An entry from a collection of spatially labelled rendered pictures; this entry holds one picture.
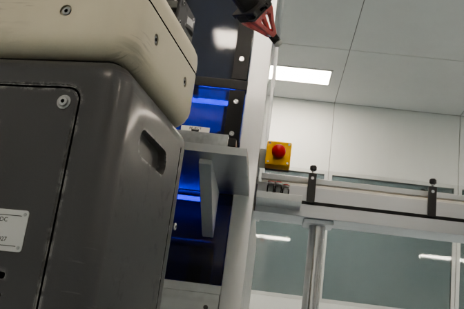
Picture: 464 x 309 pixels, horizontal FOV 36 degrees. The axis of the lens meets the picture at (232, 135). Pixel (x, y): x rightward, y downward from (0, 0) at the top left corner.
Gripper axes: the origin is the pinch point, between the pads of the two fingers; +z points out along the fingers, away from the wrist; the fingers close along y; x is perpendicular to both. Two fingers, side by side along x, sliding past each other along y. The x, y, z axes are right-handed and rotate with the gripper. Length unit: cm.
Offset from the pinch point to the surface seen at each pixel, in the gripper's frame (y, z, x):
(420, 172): 324, 350, -218
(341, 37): 288, 171, -205
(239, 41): 35.4, 9.5, -9.1
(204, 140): -4.4, 4.3, 33.3
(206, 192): 4.4, 18.5, 39.2
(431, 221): -6, 76, -3
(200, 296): 15, 44, 57
